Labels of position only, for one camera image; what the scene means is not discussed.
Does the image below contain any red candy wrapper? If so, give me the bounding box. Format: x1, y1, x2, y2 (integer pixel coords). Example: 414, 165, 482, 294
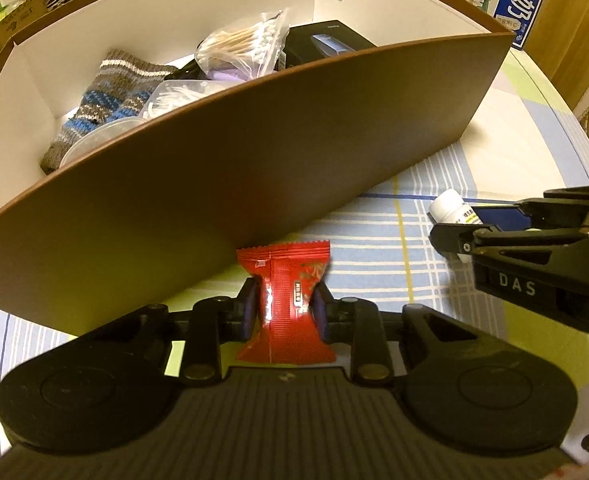
237, 240, 336, 366

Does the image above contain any small white pill bottle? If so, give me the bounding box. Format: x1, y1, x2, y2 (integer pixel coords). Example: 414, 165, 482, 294
429, 188, 482, 226

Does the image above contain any clear plastic cup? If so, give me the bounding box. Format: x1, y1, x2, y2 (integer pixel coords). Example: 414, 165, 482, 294
59, 117, 145, 168

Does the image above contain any cotton swabs plastic bag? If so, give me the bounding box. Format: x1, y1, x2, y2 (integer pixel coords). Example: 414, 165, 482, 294
195, 8, 290, 80

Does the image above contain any striped knitted sock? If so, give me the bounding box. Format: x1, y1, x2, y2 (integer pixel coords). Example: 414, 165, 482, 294
40, 49, 177, 174

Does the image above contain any brown white storage box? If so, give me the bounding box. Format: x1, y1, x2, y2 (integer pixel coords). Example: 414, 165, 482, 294
0, 0, 513, 335

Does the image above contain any black product box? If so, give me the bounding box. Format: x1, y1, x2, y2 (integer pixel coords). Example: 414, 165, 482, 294
277, 20, 375, 70

